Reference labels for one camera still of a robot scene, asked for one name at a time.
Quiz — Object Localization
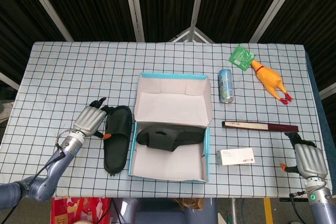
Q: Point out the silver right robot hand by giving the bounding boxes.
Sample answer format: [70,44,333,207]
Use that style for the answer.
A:
[279,131,329,180]

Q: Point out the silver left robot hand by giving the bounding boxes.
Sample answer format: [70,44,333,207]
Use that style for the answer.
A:
[72,97,116,140]

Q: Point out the black slipper with frayed heel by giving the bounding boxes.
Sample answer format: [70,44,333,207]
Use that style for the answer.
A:
[103,105,133,176]

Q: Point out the black rubber slipper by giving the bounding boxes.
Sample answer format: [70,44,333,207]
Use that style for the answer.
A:
[135,125,205,153]

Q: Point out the dark red long box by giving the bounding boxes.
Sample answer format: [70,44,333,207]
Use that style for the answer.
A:
[222,120,299,133]

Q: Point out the white small carton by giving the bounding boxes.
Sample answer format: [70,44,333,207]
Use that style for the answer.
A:
[216,147,256,167]

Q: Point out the light blue shoe box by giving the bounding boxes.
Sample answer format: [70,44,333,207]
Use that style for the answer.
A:
[128,72,214,183]

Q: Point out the red patterned bag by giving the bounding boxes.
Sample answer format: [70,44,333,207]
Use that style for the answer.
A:
[51,197,112,224]

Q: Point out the blue checkered tablecloth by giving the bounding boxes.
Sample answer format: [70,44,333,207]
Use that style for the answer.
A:
[0,41,329,199]

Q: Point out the yellow rubber chicken toy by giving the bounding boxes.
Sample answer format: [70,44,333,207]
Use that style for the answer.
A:
[250,60,294,105]

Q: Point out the blue green drink can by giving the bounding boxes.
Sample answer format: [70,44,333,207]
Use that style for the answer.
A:
[218,68,235,104]

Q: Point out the green snack packet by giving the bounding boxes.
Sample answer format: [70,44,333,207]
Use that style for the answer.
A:
[228,45,256,71]

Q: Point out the brown paper bag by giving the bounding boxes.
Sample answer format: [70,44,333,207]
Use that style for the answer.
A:
[173,197,205,210]

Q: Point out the left arm wrist cable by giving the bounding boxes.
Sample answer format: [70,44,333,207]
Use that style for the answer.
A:
[0,128,77,224]

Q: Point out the white metal frame post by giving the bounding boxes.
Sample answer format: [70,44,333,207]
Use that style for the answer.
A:
[249,0,299,44]
[20,0,74,42]
[187,0,208,41]
[122,0,145,42]

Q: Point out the white triangular frame stand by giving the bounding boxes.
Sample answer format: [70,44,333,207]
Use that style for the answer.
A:
[167,26,216,44]

